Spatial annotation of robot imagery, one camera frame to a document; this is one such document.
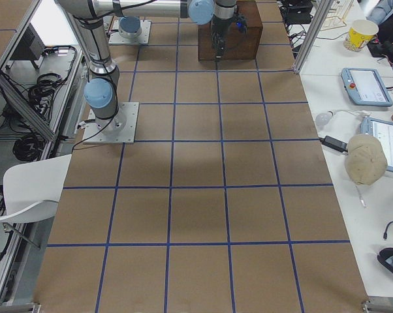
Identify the blue teach pendant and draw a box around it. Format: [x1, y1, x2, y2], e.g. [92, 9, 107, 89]
[360, 117, 393, 173]
[341, 68, 393, 107]

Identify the dark wooden drawer cabinet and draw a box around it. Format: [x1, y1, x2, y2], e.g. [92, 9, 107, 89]
[198, 1, 263, 61]

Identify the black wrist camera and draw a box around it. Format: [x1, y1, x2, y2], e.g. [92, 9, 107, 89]
[233, 5, 247, 34]

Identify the yellow popcorn paper cup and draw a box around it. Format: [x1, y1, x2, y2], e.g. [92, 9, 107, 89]
[343, 20, 379, 52]

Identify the beige baseball cap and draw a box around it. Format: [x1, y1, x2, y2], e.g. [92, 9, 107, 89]
[345, 134, 388, 185]

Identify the near blue teach pendant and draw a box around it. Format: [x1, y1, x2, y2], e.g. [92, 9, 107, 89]
[360, 117, 393, 173]

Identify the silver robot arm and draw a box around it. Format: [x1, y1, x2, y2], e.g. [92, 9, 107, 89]
[118, 16, 142, 38]
[57, 1, 238, 79]

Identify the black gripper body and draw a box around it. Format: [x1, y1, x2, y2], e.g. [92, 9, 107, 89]
[210, 15, 235, 41]

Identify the gold wire rack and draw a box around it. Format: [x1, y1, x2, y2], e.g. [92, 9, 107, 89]
[321, 0, 353, 31]

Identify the white plastic chair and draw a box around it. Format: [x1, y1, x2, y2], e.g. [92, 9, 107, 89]
[0, 154, 72, 224]

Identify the aluminium frame post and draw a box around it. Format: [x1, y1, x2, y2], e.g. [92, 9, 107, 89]
[292, 0, 333, 74]

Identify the black power adapter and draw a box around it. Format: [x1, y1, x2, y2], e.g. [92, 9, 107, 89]
[319, 136, 348, 153]

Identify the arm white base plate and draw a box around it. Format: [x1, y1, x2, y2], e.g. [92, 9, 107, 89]
[82, 102, 139, 144]
[108, 20, 151, 46]

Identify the white light bulb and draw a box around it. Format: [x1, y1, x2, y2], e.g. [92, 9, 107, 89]
[315, 111, 334, 128]

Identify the far blue teach pendant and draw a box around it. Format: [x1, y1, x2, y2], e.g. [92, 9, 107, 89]
[341, 68, 393, 107]

